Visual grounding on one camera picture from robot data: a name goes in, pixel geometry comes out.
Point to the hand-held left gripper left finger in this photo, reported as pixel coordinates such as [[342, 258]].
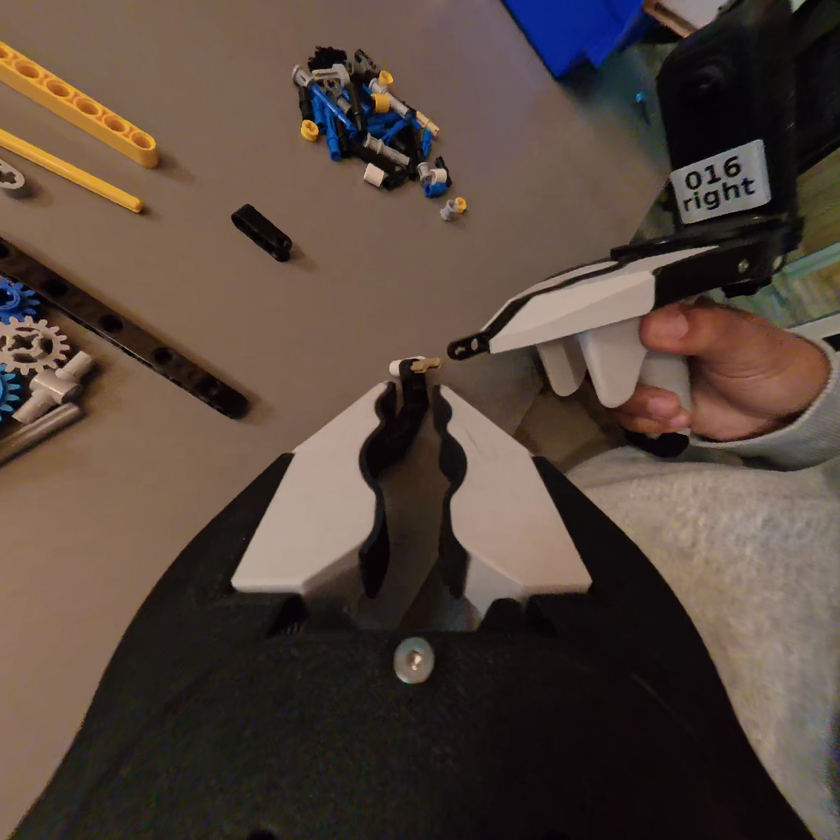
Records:
[[315, 518]]

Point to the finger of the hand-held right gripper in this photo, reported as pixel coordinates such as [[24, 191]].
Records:
[[584, 308], [663, 257]]

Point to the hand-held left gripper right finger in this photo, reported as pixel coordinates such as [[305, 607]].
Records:
[[512, 518]]

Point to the thin black lego liftarm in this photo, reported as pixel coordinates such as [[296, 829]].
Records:
[[469, 346]]

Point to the black lego connector piece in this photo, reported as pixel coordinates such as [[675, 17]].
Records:
[[413, 400]]

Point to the tan lego pin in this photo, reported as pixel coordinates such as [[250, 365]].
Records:
[[433, 363]]

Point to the white lego pin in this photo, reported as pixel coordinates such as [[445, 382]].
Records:
[[399, 367]]

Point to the long black lego beam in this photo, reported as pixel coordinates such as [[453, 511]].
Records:
[[131, 338]]

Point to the pile of small lego pins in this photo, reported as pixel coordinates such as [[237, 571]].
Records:
[[367, 124]]

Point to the short black lego connector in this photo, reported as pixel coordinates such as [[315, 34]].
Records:
[[262, 233]]

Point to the pile of lego beams and gears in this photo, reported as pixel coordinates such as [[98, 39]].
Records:
[[29, 344]]

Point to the yellow lego axle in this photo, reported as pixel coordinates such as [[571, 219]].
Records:
[[72, 174]]

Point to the light grey thin lego liftarm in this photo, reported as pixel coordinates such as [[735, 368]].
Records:
[[10, 178]]

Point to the long yellow lego beam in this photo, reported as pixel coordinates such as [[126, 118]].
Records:
[[85, 108]]

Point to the person's right hand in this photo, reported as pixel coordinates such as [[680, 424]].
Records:
[[741, 374]]

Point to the blue plastic box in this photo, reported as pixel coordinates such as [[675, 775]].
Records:
[[577, 29]]

